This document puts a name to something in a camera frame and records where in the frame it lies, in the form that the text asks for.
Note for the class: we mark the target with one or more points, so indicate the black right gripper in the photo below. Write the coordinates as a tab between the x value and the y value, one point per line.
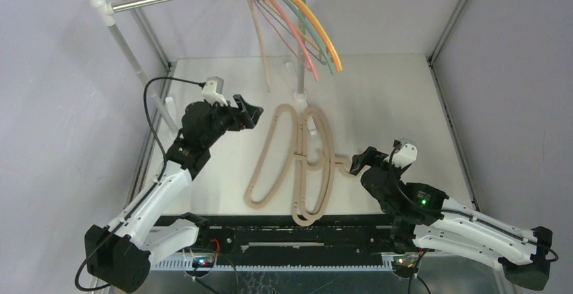
374	158

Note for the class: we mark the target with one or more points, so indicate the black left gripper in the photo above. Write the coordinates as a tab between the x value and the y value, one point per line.
254	113

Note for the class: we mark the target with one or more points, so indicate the pink wire hanger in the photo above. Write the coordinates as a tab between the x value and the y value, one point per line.
262	7

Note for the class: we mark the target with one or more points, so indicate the orange wire hanger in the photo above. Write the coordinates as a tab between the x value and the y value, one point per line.
330	49

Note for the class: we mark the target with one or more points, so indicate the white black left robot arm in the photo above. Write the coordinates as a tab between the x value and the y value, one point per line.
147	211

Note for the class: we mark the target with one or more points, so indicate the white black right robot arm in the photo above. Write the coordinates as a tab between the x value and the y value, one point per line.
426	218

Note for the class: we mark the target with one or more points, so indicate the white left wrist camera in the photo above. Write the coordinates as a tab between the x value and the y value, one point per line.
212	91

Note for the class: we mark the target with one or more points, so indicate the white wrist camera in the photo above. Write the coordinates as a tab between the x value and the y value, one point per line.
212	91
405	153

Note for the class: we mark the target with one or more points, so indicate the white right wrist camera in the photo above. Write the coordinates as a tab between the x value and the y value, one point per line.
405	153

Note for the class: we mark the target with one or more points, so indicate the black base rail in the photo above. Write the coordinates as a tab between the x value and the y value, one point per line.
333	241

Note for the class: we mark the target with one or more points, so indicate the aluminium frame rail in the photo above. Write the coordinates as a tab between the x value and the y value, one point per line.
218	278

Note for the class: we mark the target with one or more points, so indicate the left rack post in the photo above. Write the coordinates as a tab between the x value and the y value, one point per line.
103	8

